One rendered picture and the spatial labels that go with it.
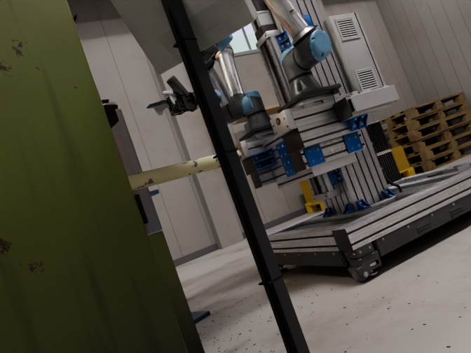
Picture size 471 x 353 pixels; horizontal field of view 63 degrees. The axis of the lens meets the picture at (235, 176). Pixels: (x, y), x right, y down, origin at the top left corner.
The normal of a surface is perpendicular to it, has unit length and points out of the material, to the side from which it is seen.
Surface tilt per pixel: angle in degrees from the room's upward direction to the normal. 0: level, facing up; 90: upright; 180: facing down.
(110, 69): 90
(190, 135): 90
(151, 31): 120
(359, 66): 90
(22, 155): 90
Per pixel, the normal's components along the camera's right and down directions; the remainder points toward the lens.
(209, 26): -0.17, 0.54
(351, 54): 0.36, -0.19
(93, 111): 0.61, -0.27
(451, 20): -0.87, 0.29
